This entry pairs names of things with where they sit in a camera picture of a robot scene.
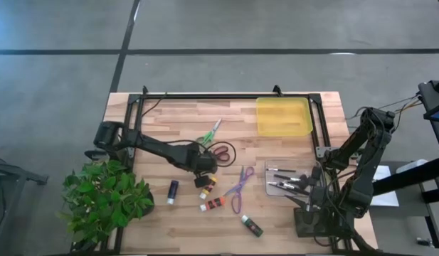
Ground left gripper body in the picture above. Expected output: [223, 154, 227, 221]
[186, 149, 218, 175]

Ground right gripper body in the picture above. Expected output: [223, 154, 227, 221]
[304, 165, 336, 223]

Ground yellow paint bottle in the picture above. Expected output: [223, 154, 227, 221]
[199, 175, 218, 201]

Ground black brush wide round head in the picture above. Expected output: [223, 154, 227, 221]
[273, 173, 311, 190]

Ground orange paint bottle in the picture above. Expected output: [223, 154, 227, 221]
[199, 196, 227, 213]

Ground blue paint bottle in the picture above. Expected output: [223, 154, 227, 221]
[166, 179, 180, 206]

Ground green scissors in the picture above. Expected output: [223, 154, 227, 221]
[196, 117, 223, 146]

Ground purple scissors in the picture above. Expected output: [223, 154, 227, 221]
[223, 165, 256, 215]

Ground green paint bottle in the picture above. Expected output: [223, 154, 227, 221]
[240, 214, 264, 238]

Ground black square bin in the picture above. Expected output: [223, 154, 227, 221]
[293, 207, 337, 238]

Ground clear plastic tray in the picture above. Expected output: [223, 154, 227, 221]
[264, 159, 322, 198]

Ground white paper sheet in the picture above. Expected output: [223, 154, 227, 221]
[371, 164, 401, 208]

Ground yellow plastic bin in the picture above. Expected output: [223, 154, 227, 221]
[255, 96, 314, 138]

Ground black metal bar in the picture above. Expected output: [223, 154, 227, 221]
[371, 156, 439, 196]

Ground white box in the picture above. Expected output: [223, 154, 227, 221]
[396, 159, 429, 175]

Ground green plant in black pot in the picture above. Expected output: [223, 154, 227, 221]
[55, 158, 156, 250]

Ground black equipment stand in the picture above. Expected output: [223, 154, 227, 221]
[417, 78, 439, 157]

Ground black floor stand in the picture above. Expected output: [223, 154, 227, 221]
[0, 152, 49, 250]

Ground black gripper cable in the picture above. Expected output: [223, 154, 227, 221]
[203, 141, 238, 169]

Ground black aluminium table frame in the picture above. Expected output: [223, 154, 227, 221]
[97, 85, 351, 255]

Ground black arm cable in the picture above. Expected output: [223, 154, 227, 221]
[139, 92, 169, 120]

